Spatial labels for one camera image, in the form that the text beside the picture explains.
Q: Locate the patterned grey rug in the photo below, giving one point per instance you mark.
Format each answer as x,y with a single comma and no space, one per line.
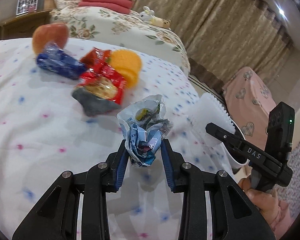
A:
291,193

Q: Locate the red snack wrapper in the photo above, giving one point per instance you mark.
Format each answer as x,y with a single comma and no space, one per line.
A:
95,57
100,92

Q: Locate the pink heart cloth cover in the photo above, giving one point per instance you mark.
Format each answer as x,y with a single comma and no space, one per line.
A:
249,102

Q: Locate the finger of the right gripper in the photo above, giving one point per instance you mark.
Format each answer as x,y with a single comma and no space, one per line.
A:
223,135

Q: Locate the white rabbit plush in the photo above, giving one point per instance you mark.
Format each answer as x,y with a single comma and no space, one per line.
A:
146,15

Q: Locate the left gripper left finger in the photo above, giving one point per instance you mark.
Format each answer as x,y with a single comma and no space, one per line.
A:
55,215

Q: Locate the wooden nightstand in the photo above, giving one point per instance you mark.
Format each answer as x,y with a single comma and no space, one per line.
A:
23,26

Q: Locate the white black trash bin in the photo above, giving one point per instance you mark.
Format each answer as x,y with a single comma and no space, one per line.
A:
236,159

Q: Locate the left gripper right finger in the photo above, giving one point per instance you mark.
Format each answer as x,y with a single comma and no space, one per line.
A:
233,215

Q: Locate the beige patterned curtain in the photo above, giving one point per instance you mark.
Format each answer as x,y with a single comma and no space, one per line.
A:
222,36

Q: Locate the blue white wrapper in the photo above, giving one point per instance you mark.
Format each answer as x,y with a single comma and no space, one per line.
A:
144,126

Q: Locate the yellow bear plush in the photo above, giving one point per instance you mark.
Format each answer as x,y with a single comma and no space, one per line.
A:
160,22

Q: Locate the dark blue snack wrapper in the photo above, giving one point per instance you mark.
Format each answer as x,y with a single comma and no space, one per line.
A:
55,60

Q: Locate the black white photo sheet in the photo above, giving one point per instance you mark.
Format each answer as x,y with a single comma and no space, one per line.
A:
26,6

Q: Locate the folded red quilt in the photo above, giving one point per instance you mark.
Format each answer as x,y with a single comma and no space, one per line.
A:
121,6

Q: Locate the floral bedspread bed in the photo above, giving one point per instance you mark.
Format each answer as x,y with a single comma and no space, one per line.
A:
128,31

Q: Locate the red apple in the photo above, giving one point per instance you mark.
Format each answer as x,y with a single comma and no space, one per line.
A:
55,32

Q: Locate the person's right hand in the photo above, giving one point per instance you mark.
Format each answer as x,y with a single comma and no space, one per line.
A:
275,212

